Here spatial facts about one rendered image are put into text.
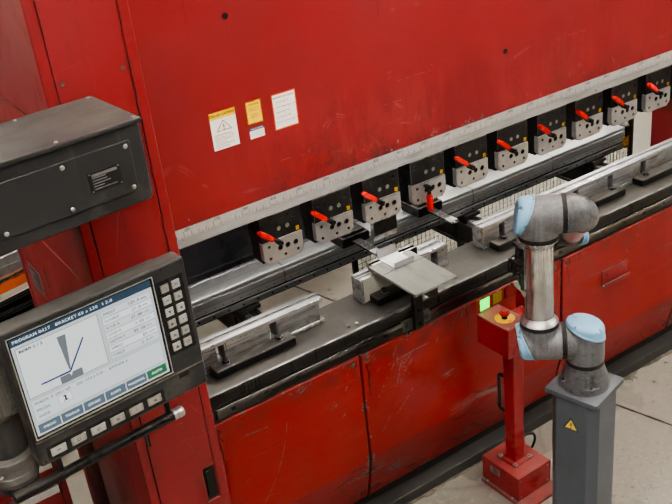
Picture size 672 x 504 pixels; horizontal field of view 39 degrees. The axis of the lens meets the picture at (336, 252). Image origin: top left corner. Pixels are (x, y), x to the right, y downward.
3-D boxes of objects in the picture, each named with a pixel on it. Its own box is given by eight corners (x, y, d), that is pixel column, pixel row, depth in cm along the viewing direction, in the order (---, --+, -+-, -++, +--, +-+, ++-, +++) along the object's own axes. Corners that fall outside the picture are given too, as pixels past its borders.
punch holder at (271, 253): (265, 267, 301) (258, 220, 294) (252, 258, 308) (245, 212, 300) (305, 251, 308) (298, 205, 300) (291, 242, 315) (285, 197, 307)
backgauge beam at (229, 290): (175, 338, 325) (169, 312, 320) (158, 322, 335) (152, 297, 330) (629, 146, 430) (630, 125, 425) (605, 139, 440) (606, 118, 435)
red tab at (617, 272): (605, 288, 387) (605, 273, 384) (601, 286, 388) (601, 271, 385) (629, 275, 394) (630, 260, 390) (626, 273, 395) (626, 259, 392)
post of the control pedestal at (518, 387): (515, 463, 363) (512, 346, 338) (505, 456, 367) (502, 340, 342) (525, 456, 366) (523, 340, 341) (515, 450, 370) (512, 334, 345)
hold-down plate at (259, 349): (217, 380, 301) (216, 372, 299) (210, 373, 305) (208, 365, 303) (297, 344, 314) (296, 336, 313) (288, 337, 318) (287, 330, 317)
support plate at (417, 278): (416, 297, 311) (415, 295, 310) (369, 269, 331) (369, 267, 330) (457, 278, 319) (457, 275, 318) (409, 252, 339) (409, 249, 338)
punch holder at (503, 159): (498, 173, 347) (497, 130, 339) (483, 166, 353) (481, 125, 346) (528, 161, 354) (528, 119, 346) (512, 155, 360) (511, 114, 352)
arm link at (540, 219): (567, 367, 286) (568, 202, 263) (517, 369, 288) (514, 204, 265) (562, 346, 297) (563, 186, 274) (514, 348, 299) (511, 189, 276)
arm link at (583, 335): (608, 367, 285) (609, 329, 279) (562, 368, 287) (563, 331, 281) (602, 345, 296) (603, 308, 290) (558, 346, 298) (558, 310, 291)
